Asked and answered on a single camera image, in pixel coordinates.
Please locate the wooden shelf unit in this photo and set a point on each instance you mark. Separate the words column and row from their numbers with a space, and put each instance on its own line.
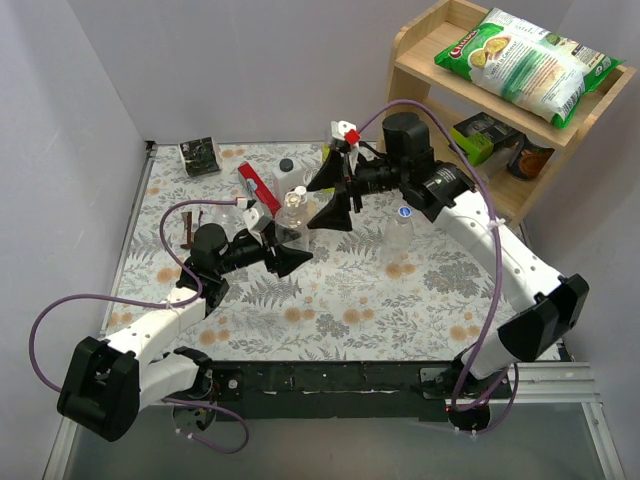
column 412, row 73

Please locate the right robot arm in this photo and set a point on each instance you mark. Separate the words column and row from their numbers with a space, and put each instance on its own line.
column 547, row 304

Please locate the beige pump lotion bottle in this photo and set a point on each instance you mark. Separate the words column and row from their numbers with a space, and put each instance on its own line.
column 303, row 190

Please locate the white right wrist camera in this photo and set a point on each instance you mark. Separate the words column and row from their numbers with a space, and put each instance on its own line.
column 344, row 138

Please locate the green black box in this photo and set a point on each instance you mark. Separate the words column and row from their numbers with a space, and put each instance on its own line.
column 480, row 136

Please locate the clear small bottle on shelf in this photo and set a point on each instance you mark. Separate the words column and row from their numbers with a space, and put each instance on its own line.
column 499, row 160

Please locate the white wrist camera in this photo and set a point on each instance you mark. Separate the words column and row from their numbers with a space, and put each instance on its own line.
column 256, row 219
column 344, row 138

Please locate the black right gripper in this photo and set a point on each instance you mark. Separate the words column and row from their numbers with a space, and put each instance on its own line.
column 353, row 181

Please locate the tin can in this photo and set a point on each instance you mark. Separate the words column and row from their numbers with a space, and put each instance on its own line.
column 529, row 159

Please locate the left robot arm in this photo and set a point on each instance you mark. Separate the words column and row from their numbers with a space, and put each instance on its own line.
column 109, row 381

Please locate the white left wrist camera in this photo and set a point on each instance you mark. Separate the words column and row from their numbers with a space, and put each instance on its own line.
column 256, row 219

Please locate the red toothpaste box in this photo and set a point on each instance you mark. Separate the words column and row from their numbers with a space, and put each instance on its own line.
column 256, row 188

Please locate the beige small cap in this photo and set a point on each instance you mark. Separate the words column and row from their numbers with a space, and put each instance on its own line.
column 294, row 200

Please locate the black patterned box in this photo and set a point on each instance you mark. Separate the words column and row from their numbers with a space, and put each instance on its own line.
column 199, row 157

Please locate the clear plastic bottle large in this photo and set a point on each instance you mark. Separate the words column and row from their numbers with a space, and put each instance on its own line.
column 397, row 238

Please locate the green chips bag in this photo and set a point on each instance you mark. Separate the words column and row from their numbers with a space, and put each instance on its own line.
column 526, row 65

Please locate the white bottle black cap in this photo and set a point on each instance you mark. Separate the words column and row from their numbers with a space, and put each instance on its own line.
column 287, row 175

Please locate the yellow-green tube bottle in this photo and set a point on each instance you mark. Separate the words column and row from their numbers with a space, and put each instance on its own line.
column 326, row 149

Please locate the blue bottle cap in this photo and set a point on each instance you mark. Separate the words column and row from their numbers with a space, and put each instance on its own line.
column 404, row 212

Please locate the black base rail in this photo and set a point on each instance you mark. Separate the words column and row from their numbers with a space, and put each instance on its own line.
column 328, row 389

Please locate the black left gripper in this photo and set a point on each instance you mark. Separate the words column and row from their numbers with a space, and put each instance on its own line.
column 270, row 248

